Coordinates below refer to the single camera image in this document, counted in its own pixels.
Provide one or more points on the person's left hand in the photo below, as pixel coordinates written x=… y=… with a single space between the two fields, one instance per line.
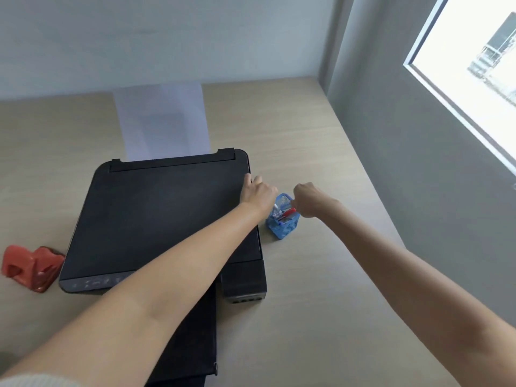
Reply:
x=258 y=195

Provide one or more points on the person's right hand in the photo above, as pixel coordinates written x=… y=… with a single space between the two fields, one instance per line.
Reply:
x=314 y=199

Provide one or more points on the person's left thumb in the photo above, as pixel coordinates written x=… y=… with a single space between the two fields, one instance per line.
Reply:
x=247 y=183

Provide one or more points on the person's right fingers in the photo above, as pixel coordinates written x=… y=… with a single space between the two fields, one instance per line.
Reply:
x=299 y=199

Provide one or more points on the red pen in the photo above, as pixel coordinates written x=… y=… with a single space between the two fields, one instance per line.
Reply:
x=288 y=214

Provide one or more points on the black printer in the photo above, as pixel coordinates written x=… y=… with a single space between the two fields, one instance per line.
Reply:
x=161 y=213

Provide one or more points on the person's right forearm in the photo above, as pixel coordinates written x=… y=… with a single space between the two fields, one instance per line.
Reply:
x=403 y=278

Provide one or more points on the person's left forearm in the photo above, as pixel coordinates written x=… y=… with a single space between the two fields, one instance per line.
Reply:
x=161 y=286

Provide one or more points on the clear pen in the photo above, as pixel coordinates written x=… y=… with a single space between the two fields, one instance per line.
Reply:
x=279 y=211

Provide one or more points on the blue mesh pen holder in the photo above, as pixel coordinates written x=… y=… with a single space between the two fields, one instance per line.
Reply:
x=287 y=227

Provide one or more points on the white paper sheet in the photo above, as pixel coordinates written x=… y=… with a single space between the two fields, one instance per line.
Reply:
x=163 y=120

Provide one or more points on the white framed window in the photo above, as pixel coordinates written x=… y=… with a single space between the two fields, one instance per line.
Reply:
x=475 y=60

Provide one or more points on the red hole punch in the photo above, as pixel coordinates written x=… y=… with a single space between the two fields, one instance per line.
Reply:
x=34 y=268

